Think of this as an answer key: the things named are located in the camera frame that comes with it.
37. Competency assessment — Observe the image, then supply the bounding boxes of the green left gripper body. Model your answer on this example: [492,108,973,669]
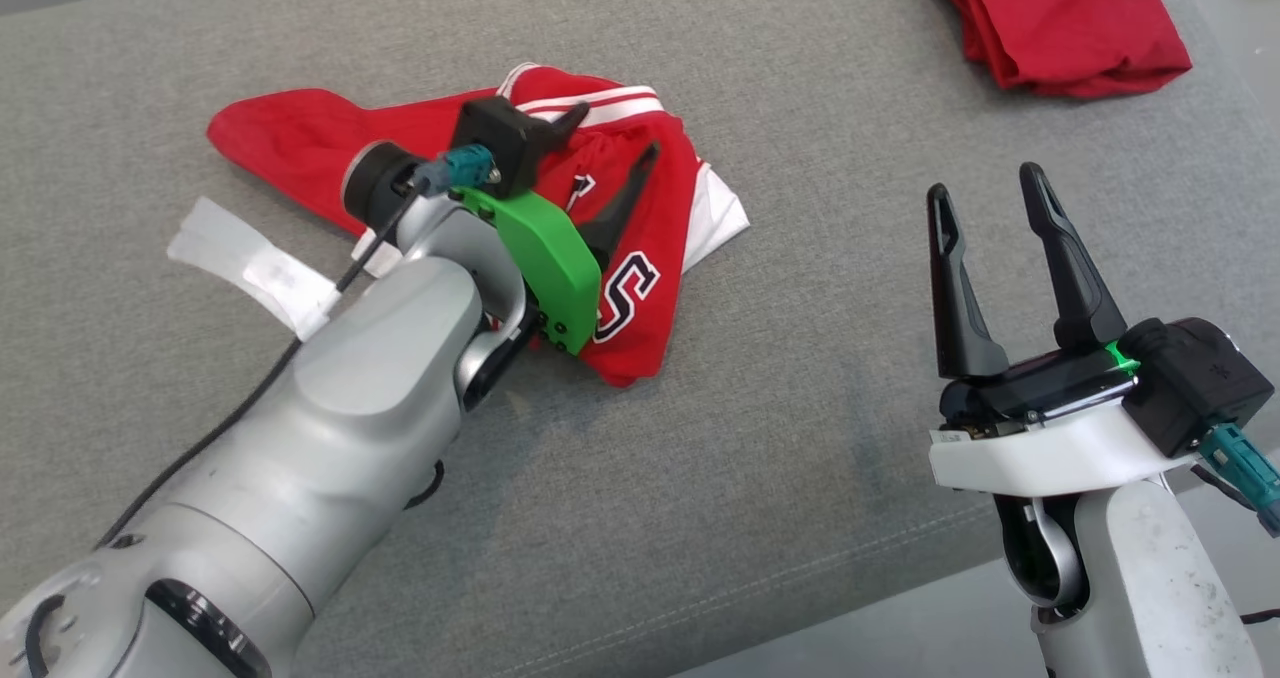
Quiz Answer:
[343,141,603,357]

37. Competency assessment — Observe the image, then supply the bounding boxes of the red shorts with white stripe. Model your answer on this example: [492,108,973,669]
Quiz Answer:
[927,0,1193,99]

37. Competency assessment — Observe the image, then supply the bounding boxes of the right teal-plug camera cable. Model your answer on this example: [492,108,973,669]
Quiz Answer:
[1190,423,1280,539]

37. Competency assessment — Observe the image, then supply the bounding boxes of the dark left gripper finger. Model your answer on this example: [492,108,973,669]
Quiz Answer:
[578,141,663,264]
[530,103,591,159]

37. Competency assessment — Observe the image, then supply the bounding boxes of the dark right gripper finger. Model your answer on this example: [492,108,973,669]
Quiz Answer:
[927,183,1011,379]
[1018,162,1129,349]

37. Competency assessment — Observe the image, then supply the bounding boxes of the white left cable tape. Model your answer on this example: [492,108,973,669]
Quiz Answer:
[167,196,346,341]

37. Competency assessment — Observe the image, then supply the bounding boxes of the grey fabric sofa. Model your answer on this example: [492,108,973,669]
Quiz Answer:
[0,0,1280,678]

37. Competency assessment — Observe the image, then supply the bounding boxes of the left teal-plug camera cable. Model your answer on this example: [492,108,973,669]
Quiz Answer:
[95,143,501,551]

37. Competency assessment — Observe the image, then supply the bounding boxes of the red basketball jersey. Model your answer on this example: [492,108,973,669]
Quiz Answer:
[207,63,751,389]

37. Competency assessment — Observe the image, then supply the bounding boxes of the teal-plug camera cable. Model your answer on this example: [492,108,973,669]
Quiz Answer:
[95,143,501,551]
[1190,423,1280,539]

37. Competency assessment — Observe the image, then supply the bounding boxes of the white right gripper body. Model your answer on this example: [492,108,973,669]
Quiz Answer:
[928,343,1201,494]

